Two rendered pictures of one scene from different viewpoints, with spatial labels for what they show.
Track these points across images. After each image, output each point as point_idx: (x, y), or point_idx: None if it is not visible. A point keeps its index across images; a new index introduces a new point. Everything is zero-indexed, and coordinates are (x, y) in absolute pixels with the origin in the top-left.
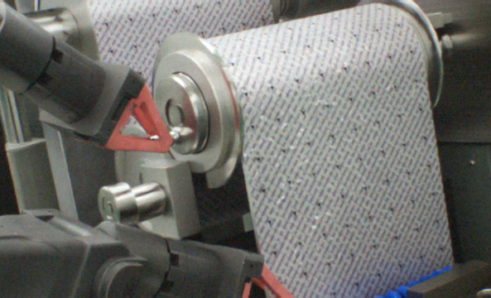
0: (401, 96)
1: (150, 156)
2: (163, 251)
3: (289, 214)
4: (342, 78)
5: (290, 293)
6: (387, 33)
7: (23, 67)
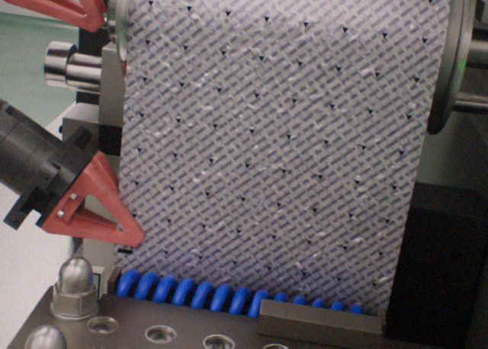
0: (383, 89)
1: None
2: None
3: (167, 153)
4: (296, 33)
5: (138, 230)
6: (403, 4)
7: None
